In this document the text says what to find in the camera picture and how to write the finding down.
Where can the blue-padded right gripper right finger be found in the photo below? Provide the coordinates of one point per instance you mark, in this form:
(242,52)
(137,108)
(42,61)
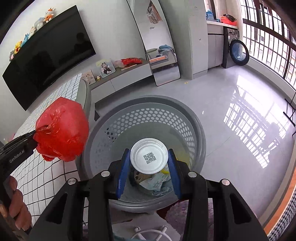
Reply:
(233,218)

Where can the black wall television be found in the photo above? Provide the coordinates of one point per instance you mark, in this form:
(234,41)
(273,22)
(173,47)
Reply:
(53,50)

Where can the small picture frame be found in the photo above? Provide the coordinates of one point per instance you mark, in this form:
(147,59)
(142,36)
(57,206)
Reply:
(88,77)

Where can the grey laundry basket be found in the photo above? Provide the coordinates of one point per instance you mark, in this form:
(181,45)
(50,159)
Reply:
(163,118)

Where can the red plastic bag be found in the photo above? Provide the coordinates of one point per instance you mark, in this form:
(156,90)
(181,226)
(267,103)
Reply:
(62,131)

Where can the grey tv cabinet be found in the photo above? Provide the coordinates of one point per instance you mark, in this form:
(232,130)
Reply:
(119,80)

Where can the orange plush toy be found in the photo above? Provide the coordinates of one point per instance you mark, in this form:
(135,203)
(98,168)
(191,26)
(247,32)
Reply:
(49,14)

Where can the front-load washing machine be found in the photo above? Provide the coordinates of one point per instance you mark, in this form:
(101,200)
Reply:
(235,52)

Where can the grey plush toy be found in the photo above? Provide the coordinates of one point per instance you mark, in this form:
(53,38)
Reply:
(39,23)

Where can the left hand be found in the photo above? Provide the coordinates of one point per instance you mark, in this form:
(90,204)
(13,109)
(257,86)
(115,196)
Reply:
(17,207)

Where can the white plastic packaging bag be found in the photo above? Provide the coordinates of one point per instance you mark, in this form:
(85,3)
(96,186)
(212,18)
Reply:
(157,183)

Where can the red bag on cabinet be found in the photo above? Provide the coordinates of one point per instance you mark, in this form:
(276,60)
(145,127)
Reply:
(131,61)

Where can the yellow plush toy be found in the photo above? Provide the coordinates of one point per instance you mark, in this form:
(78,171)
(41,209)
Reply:
(17,47)

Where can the grey tall cabinet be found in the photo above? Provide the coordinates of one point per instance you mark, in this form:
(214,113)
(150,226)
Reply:
(188,27)

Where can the blue plush toy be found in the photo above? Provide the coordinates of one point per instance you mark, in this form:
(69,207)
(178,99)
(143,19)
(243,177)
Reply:
(25,39)

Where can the purple fluffy rug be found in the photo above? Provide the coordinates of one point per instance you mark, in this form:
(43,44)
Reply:
(177,213)

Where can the standing floor mirror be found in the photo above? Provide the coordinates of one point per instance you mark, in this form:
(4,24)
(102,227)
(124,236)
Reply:
(156,37)

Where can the black window grille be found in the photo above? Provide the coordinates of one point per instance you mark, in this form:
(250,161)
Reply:
(268,39)

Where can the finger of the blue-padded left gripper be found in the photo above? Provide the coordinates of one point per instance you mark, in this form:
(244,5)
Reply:
(25,135)

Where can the child photo frame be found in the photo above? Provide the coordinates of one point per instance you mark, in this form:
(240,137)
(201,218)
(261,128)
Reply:
(105,67)

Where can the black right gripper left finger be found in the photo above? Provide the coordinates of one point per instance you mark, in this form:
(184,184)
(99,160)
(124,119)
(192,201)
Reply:
(62,219)

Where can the red basin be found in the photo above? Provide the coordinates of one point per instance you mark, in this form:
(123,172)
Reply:
(228,19)

